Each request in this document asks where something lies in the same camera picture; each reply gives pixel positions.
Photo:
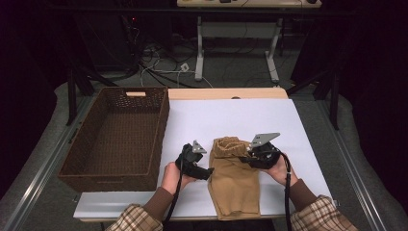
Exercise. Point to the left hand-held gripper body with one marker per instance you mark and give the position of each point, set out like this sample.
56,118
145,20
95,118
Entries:
189,159

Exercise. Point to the tan pants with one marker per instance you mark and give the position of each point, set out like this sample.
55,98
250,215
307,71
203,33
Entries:
234,186

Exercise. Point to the person's left hand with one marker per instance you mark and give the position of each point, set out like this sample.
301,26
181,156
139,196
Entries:
171,179

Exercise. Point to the aluminium rail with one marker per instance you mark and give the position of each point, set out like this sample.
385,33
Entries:
41,173
352,166

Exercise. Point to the white-legged desk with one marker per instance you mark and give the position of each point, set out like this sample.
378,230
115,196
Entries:
256,4

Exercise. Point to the black metal stand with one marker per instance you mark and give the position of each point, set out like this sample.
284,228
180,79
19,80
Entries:
72,96
335,102

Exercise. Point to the black horizontal bar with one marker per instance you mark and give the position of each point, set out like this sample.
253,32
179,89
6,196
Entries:
128,12

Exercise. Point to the brown woven basket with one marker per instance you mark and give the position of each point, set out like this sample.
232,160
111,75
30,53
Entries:
118,144

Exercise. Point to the white power adapter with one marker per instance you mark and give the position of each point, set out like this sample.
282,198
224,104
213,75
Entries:
184,67

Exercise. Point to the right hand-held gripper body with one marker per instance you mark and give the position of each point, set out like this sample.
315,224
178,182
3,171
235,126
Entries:
267,157

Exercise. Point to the person's right hand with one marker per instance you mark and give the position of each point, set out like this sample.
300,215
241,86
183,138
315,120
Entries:
284,174

